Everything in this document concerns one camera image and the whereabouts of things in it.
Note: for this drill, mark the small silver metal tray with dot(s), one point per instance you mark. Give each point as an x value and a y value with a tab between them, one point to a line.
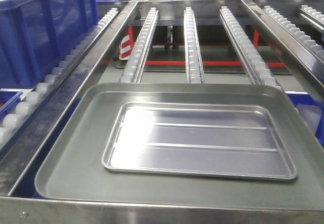
207	140

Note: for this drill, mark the large grey serving tray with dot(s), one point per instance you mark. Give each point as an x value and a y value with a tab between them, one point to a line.
74	170

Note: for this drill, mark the red white striped barrier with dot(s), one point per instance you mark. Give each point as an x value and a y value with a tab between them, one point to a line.
126	45

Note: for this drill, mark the large blue plastic crate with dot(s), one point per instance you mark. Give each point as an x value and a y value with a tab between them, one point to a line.
37	34

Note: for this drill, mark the blue bin right lower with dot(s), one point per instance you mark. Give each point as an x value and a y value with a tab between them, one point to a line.
310	111

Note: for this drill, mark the small blue bin left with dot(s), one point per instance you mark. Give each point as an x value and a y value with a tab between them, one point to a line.
9	99

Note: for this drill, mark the front steel rack bar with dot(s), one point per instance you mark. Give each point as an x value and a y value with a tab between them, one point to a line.
24	210

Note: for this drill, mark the roller rail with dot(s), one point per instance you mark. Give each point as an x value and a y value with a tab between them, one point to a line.
29	101
135	65
253	64
315	48
193	61
312	16

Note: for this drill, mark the centre roller rail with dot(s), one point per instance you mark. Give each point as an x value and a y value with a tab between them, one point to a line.
193	61

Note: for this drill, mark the far left roller rail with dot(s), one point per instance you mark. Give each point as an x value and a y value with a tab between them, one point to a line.
29	101

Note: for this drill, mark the right steel divider rail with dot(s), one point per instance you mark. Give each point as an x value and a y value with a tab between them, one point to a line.
306	68

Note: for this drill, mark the steel divider rail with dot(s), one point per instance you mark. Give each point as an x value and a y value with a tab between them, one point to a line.
33	134
306	68

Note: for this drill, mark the left steel divider rail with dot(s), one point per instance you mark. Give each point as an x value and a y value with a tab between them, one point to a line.
33	134

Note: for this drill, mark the far right roller rail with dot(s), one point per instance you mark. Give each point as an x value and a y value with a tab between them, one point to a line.
312	16

